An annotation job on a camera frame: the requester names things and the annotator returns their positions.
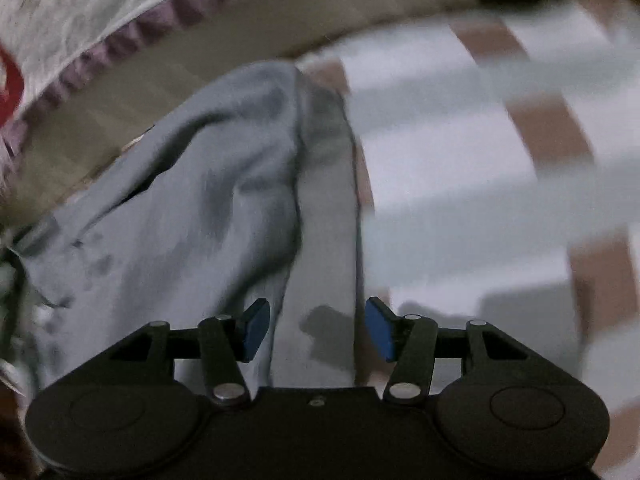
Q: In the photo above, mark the floral quilt with purple ruffle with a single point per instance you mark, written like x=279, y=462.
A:
x=59, y=45

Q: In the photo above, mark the grey sweatshirt garment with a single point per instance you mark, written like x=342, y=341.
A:
x=245, y=191

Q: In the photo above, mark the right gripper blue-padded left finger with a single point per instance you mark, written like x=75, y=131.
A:
x=226, y=342

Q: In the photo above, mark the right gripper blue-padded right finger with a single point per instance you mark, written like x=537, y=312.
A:
x=408, y=342

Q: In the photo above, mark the checkered floor mat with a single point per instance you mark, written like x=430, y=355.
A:
x=499, y=161

